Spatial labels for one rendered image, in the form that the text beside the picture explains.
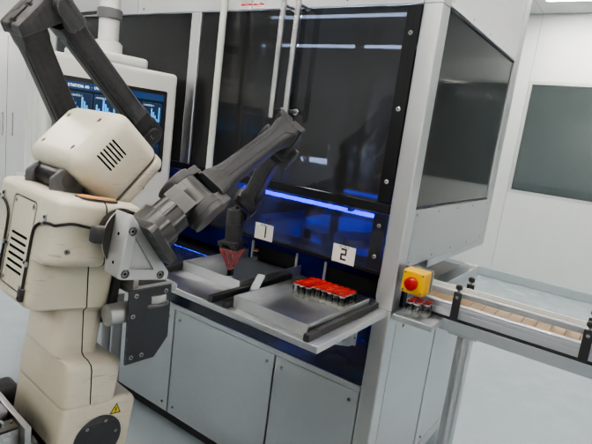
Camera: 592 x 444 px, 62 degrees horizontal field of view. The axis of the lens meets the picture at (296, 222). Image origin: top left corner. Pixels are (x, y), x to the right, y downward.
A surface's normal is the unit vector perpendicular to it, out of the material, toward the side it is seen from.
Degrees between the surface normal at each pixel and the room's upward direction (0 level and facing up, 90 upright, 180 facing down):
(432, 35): 90
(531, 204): 90
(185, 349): 90
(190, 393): 90
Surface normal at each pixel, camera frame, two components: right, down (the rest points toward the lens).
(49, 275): 0.75, 0.22
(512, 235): -0.58, 0.07
